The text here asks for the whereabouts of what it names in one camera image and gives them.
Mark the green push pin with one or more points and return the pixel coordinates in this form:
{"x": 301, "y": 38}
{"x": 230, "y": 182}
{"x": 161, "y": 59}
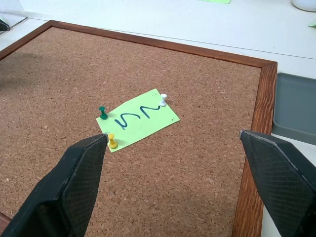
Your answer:
{"x": 103, "y": 113}

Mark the green paper scrap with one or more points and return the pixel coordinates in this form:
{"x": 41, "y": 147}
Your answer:
{"x": 313, "y": 23}

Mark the green paper note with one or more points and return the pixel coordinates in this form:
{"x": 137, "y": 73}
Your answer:
{"x": 145, "y": 121}

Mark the wood-framed cork board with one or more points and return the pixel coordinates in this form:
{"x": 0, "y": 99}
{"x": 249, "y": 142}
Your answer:
{"x": 153, "y": 74}

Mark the clear acrylic stand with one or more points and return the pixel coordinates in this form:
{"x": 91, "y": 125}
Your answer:
{"x": 11, "y": 18}

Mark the white round container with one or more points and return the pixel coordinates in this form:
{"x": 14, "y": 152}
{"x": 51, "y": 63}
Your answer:
{"x": 304, "y": 4}

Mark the white push pin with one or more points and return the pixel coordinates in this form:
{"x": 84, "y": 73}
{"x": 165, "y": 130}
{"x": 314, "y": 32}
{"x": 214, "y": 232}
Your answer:
{"x": 163, "y": 99}

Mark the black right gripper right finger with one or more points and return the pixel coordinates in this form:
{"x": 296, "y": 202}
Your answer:
{"x": 279, "y": 177}

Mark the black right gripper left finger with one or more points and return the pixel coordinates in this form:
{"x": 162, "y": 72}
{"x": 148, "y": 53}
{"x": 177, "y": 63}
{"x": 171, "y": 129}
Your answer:
{"x": 74, "y": 187}

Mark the green paper sheet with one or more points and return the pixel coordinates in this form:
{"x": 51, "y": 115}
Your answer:
{"x": 218, "y": 1}

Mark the grey plastic tray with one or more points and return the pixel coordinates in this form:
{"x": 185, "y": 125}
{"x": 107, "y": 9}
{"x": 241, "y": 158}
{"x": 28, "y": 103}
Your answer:
{"x": 296, "y": 103}

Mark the yellow push pin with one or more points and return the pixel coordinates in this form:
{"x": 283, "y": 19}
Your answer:
{"x": 112, "y": 141}

